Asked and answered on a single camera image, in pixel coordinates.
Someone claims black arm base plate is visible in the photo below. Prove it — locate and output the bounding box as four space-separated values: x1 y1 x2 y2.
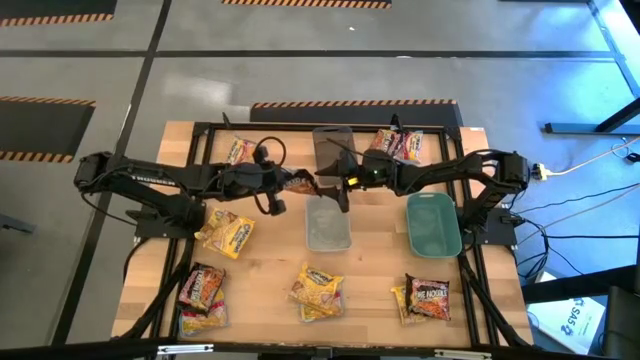
127 207 206 240
462 207 519 246

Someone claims yellow creamy chicken ramen pack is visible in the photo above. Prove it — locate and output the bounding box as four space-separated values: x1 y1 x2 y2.
193 207 256 261
287 263 346 317
390 284 426 327

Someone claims black floor cable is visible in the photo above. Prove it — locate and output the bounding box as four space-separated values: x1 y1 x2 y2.
514 182 640 215
547 233 640 240

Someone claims black overhead rig bar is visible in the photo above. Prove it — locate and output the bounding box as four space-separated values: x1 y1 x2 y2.
0 338 640 360

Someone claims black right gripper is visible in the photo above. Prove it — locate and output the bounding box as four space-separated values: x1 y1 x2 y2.
315 147 406 214

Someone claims pale grey plastic bin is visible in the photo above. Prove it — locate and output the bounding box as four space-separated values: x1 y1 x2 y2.
304 194 353 253

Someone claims pale extension power cable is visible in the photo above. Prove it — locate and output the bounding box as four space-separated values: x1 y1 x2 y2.
547 142 640 177

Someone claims black fire noodle pack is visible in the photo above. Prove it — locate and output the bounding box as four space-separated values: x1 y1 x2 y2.
368 128 409 160
177 263 227 315
403 273 452 322
282 168 320 197

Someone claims orange snack packet top-left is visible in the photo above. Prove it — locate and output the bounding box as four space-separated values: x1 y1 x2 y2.
225 135 259 166

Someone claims black desk frame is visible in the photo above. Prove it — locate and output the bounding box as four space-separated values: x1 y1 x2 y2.
543 0 640 135

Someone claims black hazard-striped floor mat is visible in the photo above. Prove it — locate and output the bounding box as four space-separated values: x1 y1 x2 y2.
0 0 119 28
249 98 464 127
221 0 393 10
0 95 97 164

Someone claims silver rig bracket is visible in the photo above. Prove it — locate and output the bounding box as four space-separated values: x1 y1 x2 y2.
156 343 215 357
433 348 494 360

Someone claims smoky translucent plastic bin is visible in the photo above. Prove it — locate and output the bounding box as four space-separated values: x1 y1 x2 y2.
312 126 358 174

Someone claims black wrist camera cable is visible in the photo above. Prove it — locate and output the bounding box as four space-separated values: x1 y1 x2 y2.
254 135 288 169

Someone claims green plastic bin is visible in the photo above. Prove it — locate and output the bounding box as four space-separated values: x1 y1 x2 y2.
405 192 464 260

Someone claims orange snack packet top-right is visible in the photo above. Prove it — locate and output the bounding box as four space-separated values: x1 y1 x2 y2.
402 129 425 165

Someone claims grey furniture foot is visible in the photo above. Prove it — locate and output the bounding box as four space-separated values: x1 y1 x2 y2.
0 213 36 235

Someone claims white printed cardboard box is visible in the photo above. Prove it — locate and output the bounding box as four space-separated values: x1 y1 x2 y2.
527 272 609 356

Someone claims yellow packet under left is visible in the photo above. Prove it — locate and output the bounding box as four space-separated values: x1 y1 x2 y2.
178 287 230 338

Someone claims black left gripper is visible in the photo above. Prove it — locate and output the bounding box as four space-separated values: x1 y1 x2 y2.
232 142 304 217

